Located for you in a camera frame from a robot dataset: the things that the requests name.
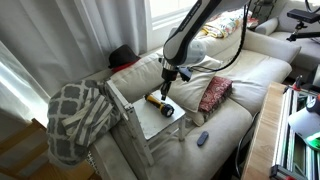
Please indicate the red patterned pillow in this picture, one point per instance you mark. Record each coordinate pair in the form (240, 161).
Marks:
(215, 95)

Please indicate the beige pillow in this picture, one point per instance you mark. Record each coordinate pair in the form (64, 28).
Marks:
(190, 86)

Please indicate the beige sofa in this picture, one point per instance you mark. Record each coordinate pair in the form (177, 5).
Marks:
(206, 143)

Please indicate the brown wooden stairs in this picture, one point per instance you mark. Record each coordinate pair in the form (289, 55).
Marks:
(20, 150)

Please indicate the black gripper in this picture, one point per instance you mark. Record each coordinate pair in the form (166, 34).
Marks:
(169, 76)

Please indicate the white lamp green light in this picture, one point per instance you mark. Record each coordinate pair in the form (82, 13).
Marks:
(303, 123)

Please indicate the yellow black flashlight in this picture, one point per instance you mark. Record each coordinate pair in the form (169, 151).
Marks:
(160, 106)

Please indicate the white distressed wooden table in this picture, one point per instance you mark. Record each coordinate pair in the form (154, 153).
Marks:
(156, 120)

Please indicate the black camera on stand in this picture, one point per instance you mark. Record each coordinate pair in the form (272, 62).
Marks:
(303, 15)

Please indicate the white curtain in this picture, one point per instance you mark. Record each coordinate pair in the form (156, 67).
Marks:
(66, 40)

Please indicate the grey white patterned blanket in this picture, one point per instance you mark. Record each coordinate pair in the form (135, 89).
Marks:
(76, 116)

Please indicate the aluminium rail frame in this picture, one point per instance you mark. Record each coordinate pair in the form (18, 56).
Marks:
(289, 126)

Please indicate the black metal rack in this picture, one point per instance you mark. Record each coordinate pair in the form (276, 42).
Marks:
(263, 8)

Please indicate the white framed window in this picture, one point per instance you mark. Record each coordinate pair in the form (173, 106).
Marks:
(166, 10)

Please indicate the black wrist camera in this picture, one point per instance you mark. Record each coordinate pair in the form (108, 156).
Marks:
(185, 73)

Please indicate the yellow floral quilt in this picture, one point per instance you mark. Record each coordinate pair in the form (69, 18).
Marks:
(226, 23)

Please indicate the black remote control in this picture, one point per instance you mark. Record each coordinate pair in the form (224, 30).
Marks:
(202, 138)

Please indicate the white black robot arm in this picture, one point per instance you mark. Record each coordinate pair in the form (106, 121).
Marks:
(186, 36)

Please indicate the light wooden table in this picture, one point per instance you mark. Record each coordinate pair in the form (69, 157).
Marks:
(263, 133)

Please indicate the red black clamp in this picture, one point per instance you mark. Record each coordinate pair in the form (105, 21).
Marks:
(298, 82)

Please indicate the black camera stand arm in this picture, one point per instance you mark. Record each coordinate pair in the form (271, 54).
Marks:
(301, 34)

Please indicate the grey sofa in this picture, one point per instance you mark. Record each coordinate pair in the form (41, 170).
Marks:
(310, 50)

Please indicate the black hat red band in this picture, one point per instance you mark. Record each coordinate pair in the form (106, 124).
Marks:
(121, 56)

